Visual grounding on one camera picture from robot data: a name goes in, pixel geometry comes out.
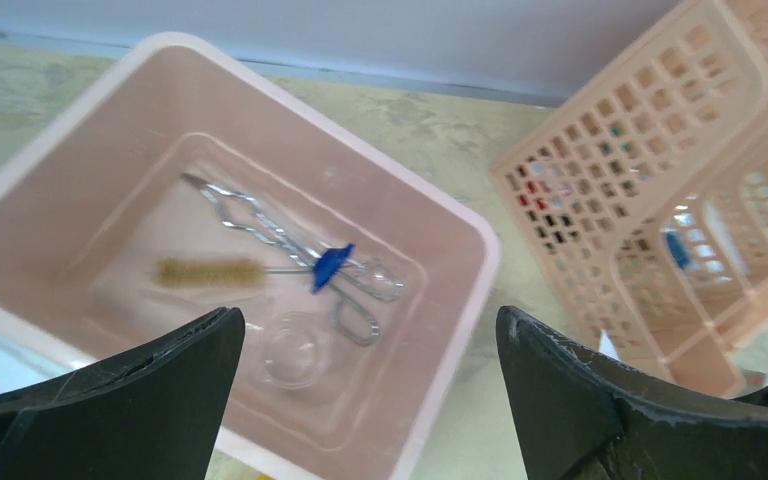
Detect metal crucible tongs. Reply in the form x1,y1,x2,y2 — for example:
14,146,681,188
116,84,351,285
180,173,405,347

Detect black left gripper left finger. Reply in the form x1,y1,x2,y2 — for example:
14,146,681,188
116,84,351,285
0,307,246,479

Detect pink plastic bin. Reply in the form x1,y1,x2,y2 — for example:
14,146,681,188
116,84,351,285
0,33,500,479

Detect brown bristle tube brush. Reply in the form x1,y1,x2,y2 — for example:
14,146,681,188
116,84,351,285
151,257,311,288

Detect peach mesh file organizer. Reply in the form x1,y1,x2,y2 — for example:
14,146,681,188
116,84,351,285
490,1,768,396

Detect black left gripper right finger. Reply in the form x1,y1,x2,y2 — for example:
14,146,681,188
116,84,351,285
495,306,768,479

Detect blue polyhedral object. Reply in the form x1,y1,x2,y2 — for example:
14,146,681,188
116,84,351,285
311,243,355,293

